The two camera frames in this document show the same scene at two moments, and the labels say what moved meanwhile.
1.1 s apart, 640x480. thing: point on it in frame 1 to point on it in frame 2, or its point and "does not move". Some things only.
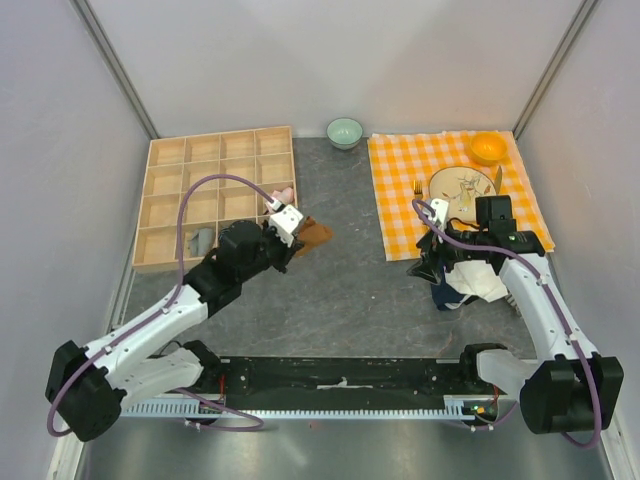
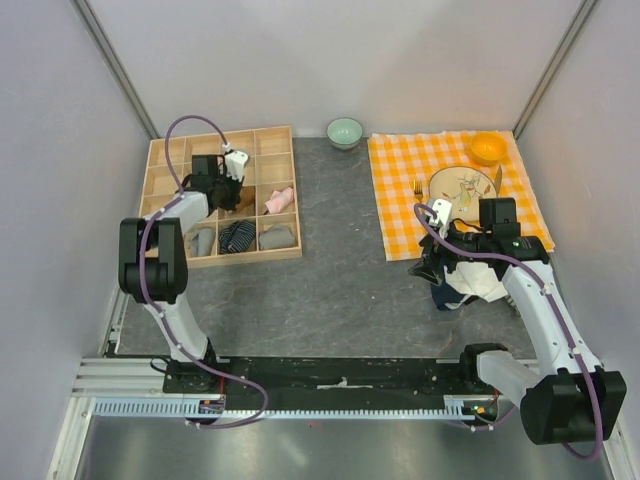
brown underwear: [313, 234] to [247, 196]
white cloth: [477, 277] does not move
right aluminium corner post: [575, 25] does not move
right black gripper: [432, 247] does not move
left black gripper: [286, 251] to [236, 185]
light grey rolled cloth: [203, 243] does not move
